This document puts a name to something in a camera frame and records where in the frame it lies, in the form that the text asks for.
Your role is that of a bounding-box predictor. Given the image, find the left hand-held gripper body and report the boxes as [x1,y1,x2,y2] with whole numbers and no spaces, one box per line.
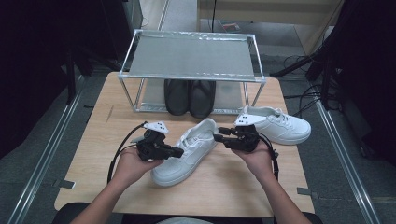
[135,120,169,162]

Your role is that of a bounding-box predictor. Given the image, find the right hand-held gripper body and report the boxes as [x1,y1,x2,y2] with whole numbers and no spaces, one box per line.
[232,113,269,153]

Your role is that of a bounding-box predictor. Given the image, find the white sneaker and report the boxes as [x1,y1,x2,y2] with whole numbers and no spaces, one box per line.
[234,105,312,146]
[150,118,220,188]

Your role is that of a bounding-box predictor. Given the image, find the black slipper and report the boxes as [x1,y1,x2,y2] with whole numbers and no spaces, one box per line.
[163,78,191,117]
[189,79,217,119]

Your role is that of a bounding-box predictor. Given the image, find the metal shoe rack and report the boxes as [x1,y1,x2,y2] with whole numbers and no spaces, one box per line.
[118,28,268,115]

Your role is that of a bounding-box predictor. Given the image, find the person's left hand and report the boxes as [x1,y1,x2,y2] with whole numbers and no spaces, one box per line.
[113,147,164,189]

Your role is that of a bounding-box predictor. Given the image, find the person's right hand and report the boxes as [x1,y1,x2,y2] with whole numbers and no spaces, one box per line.
[232,141,276,185]

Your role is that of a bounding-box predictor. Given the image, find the person's grey shirt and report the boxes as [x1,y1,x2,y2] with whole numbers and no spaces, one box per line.
[155,217,204,224]

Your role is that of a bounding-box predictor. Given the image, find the black tripod stand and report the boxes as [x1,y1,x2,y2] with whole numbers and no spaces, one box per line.
[269,43,335,110]

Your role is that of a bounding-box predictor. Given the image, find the black pole stand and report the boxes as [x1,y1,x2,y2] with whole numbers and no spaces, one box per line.
[64,46,94,105]

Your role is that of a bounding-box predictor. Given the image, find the red and white paper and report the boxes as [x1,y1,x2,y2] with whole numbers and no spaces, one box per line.
[221,21,241,32]

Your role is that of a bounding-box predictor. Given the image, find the person's right leg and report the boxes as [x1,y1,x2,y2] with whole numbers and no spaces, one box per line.
[303,212,325,224]

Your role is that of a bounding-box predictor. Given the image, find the person's leg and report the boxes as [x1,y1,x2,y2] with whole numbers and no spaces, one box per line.
[303,212,325,224]
[50,202,92,224]

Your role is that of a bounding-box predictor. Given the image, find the person's left leg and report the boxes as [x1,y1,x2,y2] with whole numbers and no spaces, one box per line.
[50,202,92,224]

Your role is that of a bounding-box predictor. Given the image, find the black curtain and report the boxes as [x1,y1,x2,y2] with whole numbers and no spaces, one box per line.
[323,0,396,167]
[0,0,138,160]

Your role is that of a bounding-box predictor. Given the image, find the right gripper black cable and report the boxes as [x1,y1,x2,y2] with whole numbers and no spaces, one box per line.
[256,132,280,182]

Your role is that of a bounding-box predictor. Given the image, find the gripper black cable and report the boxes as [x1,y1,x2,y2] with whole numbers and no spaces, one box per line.
[256,132,280,182]
[106,121,148,185]

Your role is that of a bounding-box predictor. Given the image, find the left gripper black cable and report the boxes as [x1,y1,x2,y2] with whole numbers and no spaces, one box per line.
[106,121,148,185]

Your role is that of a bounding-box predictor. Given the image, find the black floor cables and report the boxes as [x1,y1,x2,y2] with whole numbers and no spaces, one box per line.
[283,54,342,118]

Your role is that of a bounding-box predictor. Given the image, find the metal floor rail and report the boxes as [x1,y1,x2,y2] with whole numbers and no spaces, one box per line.
[314,99,382,224]
[7,73,87,224]

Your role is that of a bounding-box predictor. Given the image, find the thin black hanging cable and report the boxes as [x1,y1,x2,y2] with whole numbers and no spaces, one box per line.
[211,0,218,32]

